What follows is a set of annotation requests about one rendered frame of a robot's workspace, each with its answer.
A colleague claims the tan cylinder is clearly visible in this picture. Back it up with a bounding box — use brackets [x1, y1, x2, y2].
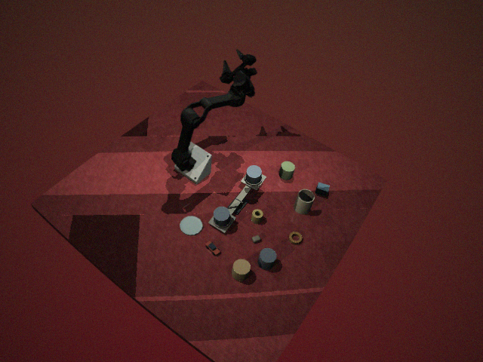
[232, 259, 251, 281]

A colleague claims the tan ring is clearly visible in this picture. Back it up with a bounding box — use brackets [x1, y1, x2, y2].
[288, 232, 303, 244]

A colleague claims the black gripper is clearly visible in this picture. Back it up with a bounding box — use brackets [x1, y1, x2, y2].
[220, 50, 256, 84]

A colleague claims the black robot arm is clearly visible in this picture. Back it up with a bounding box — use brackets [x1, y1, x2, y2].
[171, 73, 255, 171]

